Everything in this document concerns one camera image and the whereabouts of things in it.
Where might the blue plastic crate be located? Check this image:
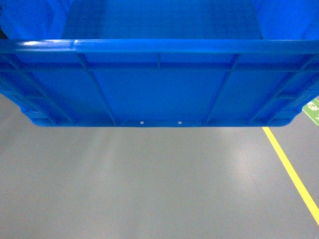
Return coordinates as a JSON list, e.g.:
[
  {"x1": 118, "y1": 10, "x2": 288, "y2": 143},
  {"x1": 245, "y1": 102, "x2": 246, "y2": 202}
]
[{"x1": 0, "y1": 0, "x2": 319, "y2": 127}]

